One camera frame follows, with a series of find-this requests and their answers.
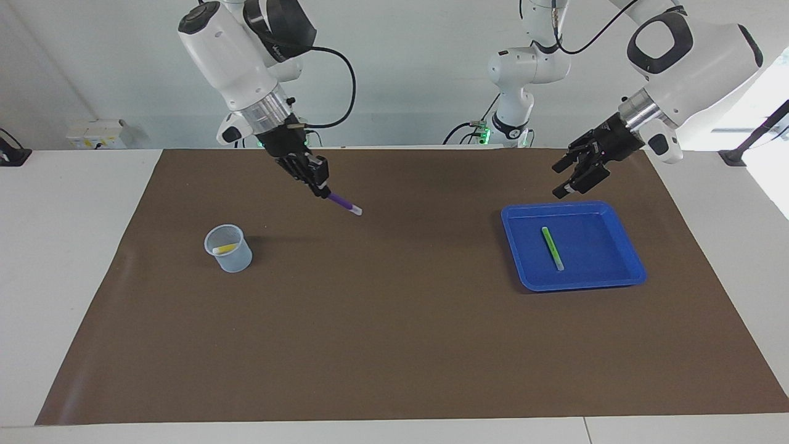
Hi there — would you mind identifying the white wall outlet box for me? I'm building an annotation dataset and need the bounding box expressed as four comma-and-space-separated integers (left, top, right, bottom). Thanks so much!
66, 119, 128, 150

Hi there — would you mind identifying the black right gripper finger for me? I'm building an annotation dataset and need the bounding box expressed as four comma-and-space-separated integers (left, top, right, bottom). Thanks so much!
277, 161, 331, 200
301, 157, 332, 189

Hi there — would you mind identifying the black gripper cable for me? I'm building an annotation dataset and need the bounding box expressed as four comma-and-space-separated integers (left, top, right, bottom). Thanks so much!
302, 46, 358, 131
521, 0, 649, 56

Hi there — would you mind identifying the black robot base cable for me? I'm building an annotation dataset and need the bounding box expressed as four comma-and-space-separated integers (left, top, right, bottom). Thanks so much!
442, 92, 501, 147

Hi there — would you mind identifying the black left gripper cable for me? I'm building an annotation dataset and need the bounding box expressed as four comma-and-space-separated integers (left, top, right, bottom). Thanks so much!
521, 0, 649, 56

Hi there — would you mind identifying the blue plastic tray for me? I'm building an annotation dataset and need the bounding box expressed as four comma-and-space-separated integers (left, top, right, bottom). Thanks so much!
501, 201, 648, 292

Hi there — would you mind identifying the black table clamp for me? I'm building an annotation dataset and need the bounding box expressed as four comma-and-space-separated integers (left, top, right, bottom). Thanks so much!
0, 128, 33, 167
718, 99, 789, 168

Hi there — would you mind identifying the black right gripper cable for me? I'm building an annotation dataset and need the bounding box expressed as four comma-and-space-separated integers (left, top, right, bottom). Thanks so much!
302, 46, 358, 131

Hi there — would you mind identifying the translucent plastic cup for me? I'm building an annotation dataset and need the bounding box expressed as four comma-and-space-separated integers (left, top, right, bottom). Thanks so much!
204, 224, 253, 274

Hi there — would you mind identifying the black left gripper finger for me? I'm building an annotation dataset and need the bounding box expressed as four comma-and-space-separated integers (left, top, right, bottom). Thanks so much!
551, 136, 598, 174
552, 161, 611, 200

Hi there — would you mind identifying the purple marker pen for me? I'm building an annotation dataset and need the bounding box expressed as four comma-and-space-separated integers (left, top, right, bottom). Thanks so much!
328, 192, 364, 217

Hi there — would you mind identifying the green marker pen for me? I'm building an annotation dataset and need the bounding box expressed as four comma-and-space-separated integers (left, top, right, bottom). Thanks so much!
541, 226, 565, 272

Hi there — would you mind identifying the brown table mat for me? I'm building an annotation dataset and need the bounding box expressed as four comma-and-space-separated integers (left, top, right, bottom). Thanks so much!
35, 148, 789, 426

